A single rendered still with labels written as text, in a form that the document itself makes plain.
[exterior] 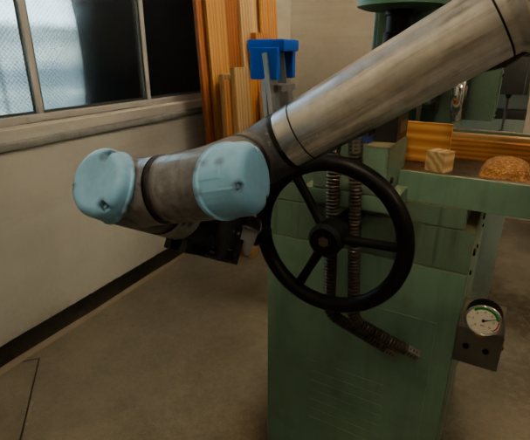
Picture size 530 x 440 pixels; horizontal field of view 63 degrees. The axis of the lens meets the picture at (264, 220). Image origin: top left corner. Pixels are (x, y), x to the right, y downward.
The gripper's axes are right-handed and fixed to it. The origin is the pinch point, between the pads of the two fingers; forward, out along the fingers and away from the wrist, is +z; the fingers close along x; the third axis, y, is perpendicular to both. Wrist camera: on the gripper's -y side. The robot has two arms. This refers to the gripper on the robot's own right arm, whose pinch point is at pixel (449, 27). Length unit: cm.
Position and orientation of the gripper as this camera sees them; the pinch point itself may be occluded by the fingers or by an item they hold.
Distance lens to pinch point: 84.8
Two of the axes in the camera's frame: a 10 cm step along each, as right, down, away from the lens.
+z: -8.7, -1.9, 4.6
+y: -4.8, 0.8, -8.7
